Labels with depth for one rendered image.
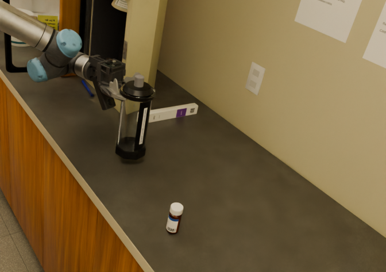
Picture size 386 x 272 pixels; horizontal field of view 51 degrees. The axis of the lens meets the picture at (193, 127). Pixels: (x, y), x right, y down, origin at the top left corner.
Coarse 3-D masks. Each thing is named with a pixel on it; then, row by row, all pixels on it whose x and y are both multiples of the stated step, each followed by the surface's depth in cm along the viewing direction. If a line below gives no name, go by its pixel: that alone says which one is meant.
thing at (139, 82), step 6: (138, 78) 120; (126, 84) 122; (132, 84) 122; (138, 84) 121; (144, 84) 124; (126, 90) 120; (132, 90) 119; (138, 90) 120; (144, 90) 120; (150, 90) 122; (138, 96) 119; (144, 96) 120
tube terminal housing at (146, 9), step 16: (128, 0) 141; (144, 0) 141; (160, 0) 147; (128, 16) 143; (144, 16) 145; (160, 16) 156; (128, 32) 145; (144, 32) 148; (160, 32) 165; (128, 48) 147; (144, 48) 152; (128, 64) 151; (144, 64) 156; (144, 80) 160
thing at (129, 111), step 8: (120, 88) 122; (152, 88) 126; (128, 96) 119; (136, 96) 119; (152, 96) 121; (128, 104) 121; (136, 104) 121; (120, 112) 126; (128, 112) 122; (136, 112) 122; (120, 120) 126; (128, 120) 124; (136, 120) 123; (120, 128) 127; (128, 128) 125; (136, 128) 125; (120, 136) 128; (128, 136) 126; (120, 144) 129; (128, 144) 128
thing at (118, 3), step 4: (116, 0) 151; (120, 0) 150; (124, 0) 149; (112, 4) 153; (116, 4) 151; (120, 4) 150; (124, 4) 149; (116, 8) 151; (120, 8) 150; (124, 8) 149
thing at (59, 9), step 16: (16, 0) 149; (32, 0) 152; (48, 0) 155; (64, 0) 157; (32, 16) 155; (48, 16) 158; (64, 16) 161; (16, 48) 158; (32, 48) 161; (16, 64) 162
